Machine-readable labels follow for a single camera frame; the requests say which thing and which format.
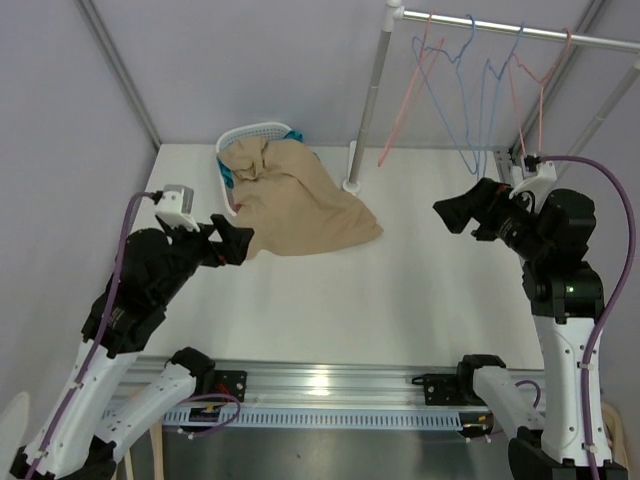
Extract white perforated plastic basket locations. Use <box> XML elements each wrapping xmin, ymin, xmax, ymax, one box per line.
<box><xmin>215</xmin><ymin>121</ymin><xmax>290</xmax><ymax>217</ymax></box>

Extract beige tubes lower left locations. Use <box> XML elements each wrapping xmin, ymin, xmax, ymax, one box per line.
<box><xmin>124</xmin><ymin>421</ymin><xmax>165</xmax><ymax>480</ymax></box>

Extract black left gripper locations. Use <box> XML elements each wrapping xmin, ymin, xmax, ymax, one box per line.
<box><xmin>153</xmin><ymin>213</ymin><xmax>254</xmax><ymax>306</ymax></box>

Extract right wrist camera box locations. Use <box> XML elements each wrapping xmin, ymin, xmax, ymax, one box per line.
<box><xmin>510</xmin><ymin>154</ymin><xmax>557</xmax><ymax>202</ymax></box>

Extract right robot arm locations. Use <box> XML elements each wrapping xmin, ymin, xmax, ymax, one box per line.
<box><xmin>433</xmin><ymin>179</ymin><xmax>629</xmax><ymax>479</ymax></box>

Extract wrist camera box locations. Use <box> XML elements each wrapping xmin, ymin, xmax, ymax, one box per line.
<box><xmin>510</xmin><ymin>154</ymin><xmax>557</xmax><ymax>202</ymax></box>
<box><xmin>154</xmin><ymin>185</ymin><xmax>199</xmax><ymax>232</ymax></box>

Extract white slotted cable duct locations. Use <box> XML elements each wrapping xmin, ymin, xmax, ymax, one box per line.
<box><xmin>162</xmin><ymin>406</ymin><xmax>463</xmax><ymax>432</ymax></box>

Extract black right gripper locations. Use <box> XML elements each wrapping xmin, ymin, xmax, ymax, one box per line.
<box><xmin>433</xmin><ymin>179</ymin><xmax>550</xmax><ymax>263</ymax></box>

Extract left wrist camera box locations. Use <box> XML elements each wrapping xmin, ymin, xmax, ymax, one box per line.
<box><xmin>154</xmin><ymin>185</ymin><xmax>199</xmax><ymax>232</ymax></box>

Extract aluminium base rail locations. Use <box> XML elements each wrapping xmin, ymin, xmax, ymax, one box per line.
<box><xmin>119</xmin><ymin>355</ymin><xmax>551</xmax><ymax>414</ymax></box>

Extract beige t shirt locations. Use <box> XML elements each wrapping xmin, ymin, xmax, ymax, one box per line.
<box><xmin>220</xmin><ymin>136</ymin><xmax>383</xmax><ymax>259</ymax></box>

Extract beige tubes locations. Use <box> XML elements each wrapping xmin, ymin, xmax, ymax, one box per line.
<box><xmin>601</xmin><ymin>403</ymin><xmax>630</xmax><ymax>469</ymax></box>
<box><xmin>124</xmin><ymin>421</ymin><xmax>165</xmax><ymax>480</ymax></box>

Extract blue hanger with teal shirt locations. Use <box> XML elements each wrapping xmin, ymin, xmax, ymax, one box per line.
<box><xmin>411</xmin><ymin>14</ymin><xmax>482</xmax><ymax>179</ymax></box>

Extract metal clothes rack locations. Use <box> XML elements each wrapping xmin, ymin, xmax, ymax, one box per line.
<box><xmin>343</xmin><ymin>1</ymin><xmax>639</xmax><ymax>195</ymax></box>

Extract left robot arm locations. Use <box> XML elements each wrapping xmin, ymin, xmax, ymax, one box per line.
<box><xmin>9</xmin><ymin>214</ymin><xmax>254</xmax><ymax>479</ymax></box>

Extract teal t shirt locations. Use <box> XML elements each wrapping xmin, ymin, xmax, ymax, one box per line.
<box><xmin>216</xmin><ymin>122</ymin><xmax>304</xmax><ymax>190</ymax></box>

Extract pink wire hanger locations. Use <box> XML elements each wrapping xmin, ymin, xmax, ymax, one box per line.
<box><xmin>377</xmin><ymin>20</ymin><xmax>444</xmax><ymax>168</ymax></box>

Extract beige tubes lower right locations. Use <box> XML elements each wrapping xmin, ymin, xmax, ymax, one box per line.
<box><xmin>601</xmin><ymin>403</ymin><xmax>630</xmax><ymax>469</ymax></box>

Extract blue hanger with beige shirt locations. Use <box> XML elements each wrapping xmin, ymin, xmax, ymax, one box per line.
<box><xmin>479</xmin><ymin>22</ymin><xmax>525</xmax><ymax>171</ymax></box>

